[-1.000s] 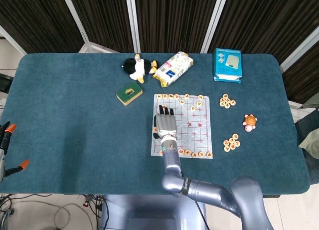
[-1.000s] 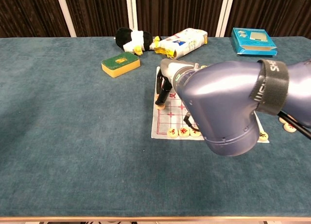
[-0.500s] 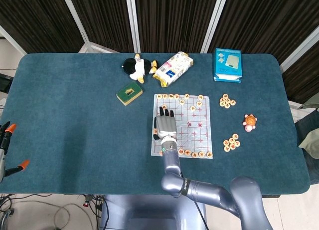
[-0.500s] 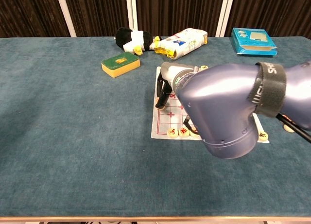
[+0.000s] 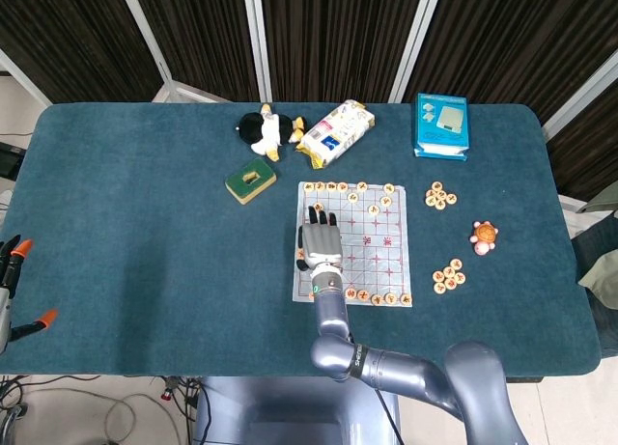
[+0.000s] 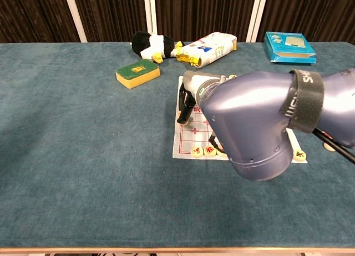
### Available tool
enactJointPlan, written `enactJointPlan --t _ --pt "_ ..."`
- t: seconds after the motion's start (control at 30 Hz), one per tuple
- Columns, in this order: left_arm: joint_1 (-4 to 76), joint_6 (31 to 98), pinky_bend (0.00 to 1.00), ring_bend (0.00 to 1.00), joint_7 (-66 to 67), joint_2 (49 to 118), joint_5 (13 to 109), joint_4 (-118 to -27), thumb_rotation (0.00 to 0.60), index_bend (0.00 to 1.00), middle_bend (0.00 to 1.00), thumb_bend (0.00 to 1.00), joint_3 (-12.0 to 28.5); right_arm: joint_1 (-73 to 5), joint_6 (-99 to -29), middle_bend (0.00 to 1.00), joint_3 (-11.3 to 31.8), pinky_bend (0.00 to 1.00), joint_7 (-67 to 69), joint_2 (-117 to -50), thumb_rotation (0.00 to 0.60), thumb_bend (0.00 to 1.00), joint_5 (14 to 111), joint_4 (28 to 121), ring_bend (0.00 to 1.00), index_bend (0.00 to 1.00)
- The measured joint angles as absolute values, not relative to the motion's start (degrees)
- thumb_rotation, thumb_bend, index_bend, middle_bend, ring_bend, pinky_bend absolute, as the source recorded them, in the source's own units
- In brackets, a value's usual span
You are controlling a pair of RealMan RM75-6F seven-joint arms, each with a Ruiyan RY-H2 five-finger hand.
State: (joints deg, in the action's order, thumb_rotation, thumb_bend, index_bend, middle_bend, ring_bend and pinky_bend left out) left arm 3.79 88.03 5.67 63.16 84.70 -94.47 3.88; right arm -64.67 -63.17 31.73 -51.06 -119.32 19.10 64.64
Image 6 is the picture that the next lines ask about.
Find right five-finger robot hand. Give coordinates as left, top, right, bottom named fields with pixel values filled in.
left=176, top=70, right=223, bottom=126

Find paper Chinese chess board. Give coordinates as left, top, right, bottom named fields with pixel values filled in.
left=171, top=75, right=308, bottom=164

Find blue felt table cover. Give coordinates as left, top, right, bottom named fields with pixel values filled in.
left=0, top=41, right=355, bottom=250

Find white yellow snack bag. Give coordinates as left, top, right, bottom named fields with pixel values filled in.
left=176, top=31, right=238, bottom=69

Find green yellow sponge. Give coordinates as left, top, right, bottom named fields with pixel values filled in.
left=115, top=58, right=161, bottom=90

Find black white penguin plush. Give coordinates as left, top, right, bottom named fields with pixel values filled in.
left=131, top=30, right=186, bottom=64

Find dark brown partition panel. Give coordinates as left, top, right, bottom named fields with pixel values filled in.
left=144, top=0, right=267, bottom=43
left=249, top=0, right=355, bottom=43
left=63, top=0, right=153, bottom=43
left=0, top=0, right=84, bottom=43

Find blue kitchen scale box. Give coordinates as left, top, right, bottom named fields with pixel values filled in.
left=262, top=31, right=317, bottom=65

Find black velcro arm strap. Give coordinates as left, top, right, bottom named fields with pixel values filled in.
left=278, top=69, right=325, bottom=134

